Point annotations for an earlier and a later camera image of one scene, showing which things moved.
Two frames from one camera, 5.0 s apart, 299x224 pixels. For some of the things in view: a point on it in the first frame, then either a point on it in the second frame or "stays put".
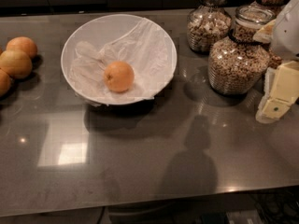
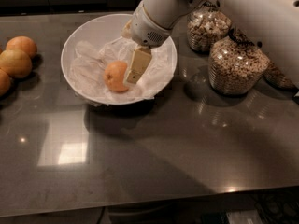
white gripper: x=287 y=35 -> x=144 y=29
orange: x=23 y=44 stays put
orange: x=15 y=63 stays put
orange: x=119 y=77 stays put
